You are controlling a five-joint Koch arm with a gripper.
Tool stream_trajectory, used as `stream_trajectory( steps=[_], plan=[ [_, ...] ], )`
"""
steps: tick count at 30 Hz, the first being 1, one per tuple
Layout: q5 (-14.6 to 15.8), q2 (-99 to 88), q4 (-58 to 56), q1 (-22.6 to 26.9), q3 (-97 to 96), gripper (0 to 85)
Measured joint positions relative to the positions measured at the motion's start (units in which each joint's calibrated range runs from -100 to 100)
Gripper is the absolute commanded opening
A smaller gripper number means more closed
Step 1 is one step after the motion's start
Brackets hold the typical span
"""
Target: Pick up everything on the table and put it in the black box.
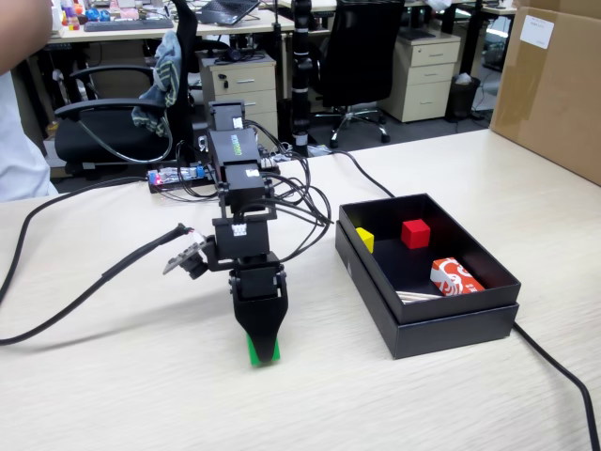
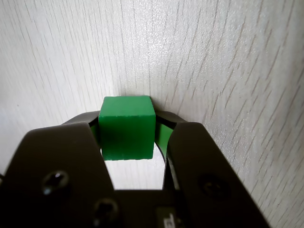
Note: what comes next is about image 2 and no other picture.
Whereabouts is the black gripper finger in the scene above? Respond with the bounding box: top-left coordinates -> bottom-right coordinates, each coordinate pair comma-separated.
0,110 -> 117,228
153,110 -> 271,228

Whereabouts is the green wooden cube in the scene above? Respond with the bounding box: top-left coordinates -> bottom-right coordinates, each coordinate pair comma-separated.
97,95 -> 156,161

